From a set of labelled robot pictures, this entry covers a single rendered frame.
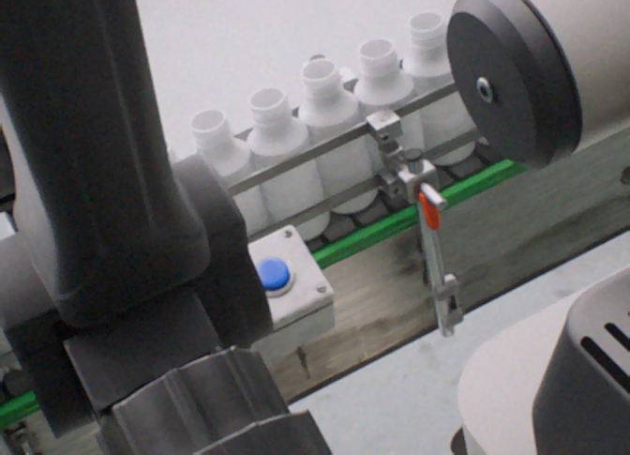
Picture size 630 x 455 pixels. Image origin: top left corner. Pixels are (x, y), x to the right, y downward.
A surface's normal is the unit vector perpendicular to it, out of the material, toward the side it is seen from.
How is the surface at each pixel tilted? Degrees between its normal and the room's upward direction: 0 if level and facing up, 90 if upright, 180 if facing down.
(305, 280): 20
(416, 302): 90
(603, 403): 58
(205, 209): 32
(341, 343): 90
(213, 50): 0
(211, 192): 26
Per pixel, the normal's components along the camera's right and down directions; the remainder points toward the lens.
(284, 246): -0.04, -0.51
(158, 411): -0.25, -0.22
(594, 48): 0.26, 0.05
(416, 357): -0.20, -0.74
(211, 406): 0.25, -0.47
